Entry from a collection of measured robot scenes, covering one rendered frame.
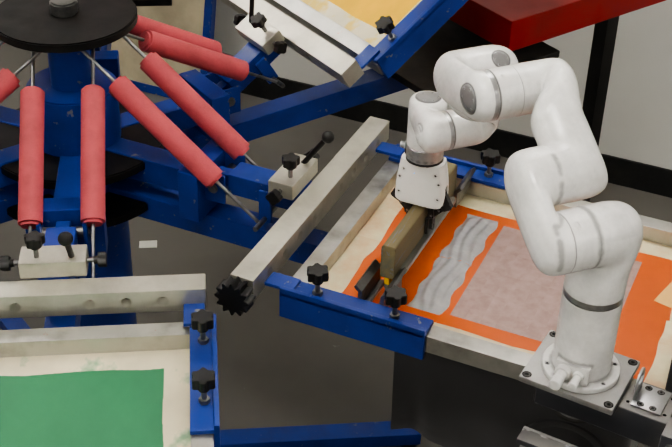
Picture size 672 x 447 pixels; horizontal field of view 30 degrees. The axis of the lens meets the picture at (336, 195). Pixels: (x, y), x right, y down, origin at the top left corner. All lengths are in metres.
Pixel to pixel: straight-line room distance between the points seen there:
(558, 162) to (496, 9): 1.47
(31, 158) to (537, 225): 1.15
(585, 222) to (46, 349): 1.04
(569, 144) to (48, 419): 1.01
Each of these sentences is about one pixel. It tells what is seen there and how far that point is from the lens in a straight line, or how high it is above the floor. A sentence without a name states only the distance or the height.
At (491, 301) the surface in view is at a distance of 2.51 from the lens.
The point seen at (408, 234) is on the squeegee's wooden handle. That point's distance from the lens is 2.46.
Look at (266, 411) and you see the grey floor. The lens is 3.64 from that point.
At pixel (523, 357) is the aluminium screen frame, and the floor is 0.99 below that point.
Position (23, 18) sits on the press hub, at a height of 1.32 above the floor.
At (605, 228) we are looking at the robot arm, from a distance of 1.89.
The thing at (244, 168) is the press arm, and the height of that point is 1.04.
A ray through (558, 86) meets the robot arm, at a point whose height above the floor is 1.56.
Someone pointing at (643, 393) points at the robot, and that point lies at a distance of 2.09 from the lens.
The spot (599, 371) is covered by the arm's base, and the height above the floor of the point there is 1.17.
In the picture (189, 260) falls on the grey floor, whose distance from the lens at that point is 4.21.
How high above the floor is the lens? 2.48
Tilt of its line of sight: 33 degrees down
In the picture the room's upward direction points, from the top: 2 degrees clockwise
